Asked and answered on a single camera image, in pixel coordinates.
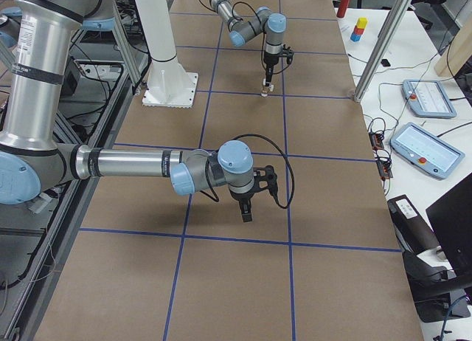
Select black monitor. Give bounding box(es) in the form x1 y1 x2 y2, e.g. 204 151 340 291
426 174 471 275

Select red wooden block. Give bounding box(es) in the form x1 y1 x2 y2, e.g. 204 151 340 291
353 26 364 37

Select black office chair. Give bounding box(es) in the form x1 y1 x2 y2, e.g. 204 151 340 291
387 195 471 323

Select upper teach pendant tablet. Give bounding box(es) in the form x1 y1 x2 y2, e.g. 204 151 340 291
402 79 457 119

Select aluminium frame post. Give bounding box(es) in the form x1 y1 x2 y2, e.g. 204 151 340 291
353 0 412 103

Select chrome angle valve fitting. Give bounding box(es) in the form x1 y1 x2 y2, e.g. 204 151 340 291
260 78 274 97

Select blue wooden block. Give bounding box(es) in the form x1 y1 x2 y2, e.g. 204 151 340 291
350 32 362 42

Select teach pendant tablet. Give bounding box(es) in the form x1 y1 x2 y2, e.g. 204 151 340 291
402 79 457 119
390 123 465 179

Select red cylinder bottle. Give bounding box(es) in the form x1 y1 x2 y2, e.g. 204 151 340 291
336 0 350 18

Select yellow wooden block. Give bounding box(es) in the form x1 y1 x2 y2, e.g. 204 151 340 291
355 17 368 30

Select lower teach pendant tablet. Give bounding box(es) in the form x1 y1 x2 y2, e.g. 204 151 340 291
390 123 465 179

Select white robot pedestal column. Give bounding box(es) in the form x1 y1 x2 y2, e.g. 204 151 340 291
135 0 198 108

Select orange circuit board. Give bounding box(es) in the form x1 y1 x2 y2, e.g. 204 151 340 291
369 132 384 150
376 159 393 181

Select orange circuit board lower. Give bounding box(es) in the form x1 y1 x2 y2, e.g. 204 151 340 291
376 159 393 181

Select orange circuit board upper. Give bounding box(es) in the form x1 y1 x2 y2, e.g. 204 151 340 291
369 132 384 150

